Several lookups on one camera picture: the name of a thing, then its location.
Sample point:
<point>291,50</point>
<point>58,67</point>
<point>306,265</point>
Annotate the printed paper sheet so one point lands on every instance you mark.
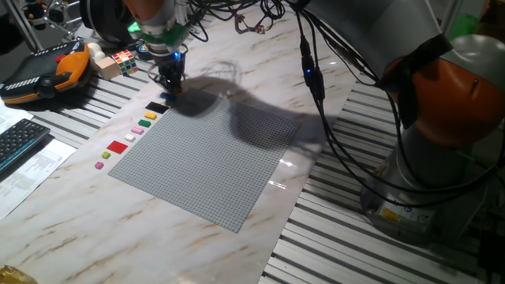
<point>31,177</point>

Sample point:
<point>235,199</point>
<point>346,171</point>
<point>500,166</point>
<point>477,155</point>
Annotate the aluminium frame profile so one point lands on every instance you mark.
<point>21,23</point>

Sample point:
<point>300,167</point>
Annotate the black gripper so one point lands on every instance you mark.
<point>169,69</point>

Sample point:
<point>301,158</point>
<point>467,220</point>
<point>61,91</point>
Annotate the pink Lego brick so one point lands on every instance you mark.
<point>137,130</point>

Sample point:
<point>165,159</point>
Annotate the large white paper sheet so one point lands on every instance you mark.
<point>10,116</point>

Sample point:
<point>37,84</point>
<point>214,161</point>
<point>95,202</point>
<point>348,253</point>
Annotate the black computer keyboard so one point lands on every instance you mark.
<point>19,142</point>

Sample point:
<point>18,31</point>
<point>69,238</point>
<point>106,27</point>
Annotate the white Lego brick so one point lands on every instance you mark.
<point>129,137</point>

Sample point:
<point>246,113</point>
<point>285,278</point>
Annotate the small white figurine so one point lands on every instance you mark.
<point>96,51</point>

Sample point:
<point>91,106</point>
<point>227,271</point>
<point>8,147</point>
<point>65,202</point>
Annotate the yellow Lego brick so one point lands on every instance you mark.
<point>150,115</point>

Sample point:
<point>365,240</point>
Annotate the gold foil packet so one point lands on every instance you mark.
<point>13,275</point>

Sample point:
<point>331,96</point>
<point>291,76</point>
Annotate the long blue Lego brick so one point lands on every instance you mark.
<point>166,96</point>

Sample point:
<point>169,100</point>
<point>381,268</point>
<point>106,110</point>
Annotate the tiny magenta Lego brick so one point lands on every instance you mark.
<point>99,165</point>

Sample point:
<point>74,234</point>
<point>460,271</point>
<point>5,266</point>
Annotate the green cloth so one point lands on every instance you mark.
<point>463,27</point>

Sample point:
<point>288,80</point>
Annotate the grey Lego baseplate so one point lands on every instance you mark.
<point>197,165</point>

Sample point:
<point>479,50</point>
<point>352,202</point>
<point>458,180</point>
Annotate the orange and black teach pendant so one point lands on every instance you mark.
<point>43,75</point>

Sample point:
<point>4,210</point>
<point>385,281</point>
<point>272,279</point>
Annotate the green Lego brick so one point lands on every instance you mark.
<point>144,123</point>

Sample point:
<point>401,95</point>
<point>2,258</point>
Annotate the square red Lego plate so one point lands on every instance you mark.
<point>117,147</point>

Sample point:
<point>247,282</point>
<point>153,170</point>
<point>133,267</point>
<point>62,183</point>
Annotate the plain wooden cube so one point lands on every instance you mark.
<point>107,68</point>

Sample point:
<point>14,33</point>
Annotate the black Lego plate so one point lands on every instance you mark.
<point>156,107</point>

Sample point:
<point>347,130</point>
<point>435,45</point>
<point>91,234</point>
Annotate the tiny lime Lego brick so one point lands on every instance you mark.
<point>105,155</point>

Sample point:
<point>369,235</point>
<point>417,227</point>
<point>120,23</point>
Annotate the Rubik's cube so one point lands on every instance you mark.
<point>125,62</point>

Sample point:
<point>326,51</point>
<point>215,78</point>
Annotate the silver and orange robot arm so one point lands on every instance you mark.
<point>394,35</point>

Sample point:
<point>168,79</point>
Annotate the black filament spool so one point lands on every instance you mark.
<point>106,21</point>

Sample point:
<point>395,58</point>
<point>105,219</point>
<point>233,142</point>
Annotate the marble pattern mat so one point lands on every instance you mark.
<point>118,236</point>

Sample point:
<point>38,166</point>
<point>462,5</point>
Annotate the small round puck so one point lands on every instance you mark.
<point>142,49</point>

